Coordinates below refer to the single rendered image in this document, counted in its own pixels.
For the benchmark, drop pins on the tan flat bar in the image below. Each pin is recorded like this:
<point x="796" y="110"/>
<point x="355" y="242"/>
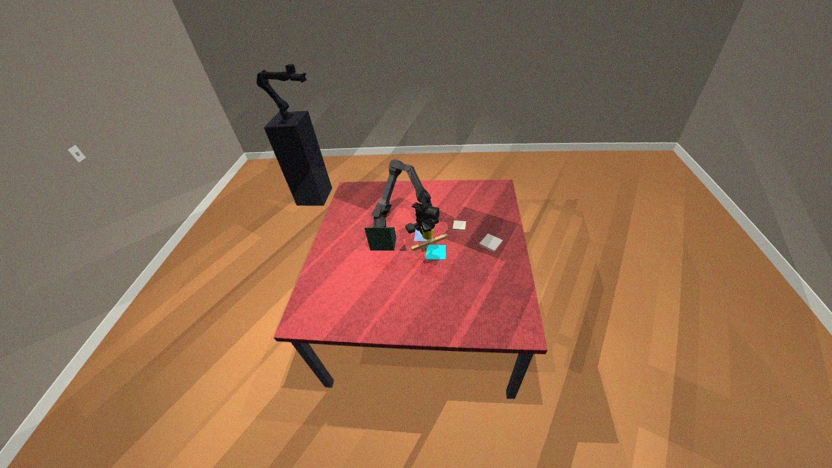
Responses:
<point x="431" y="241"/>

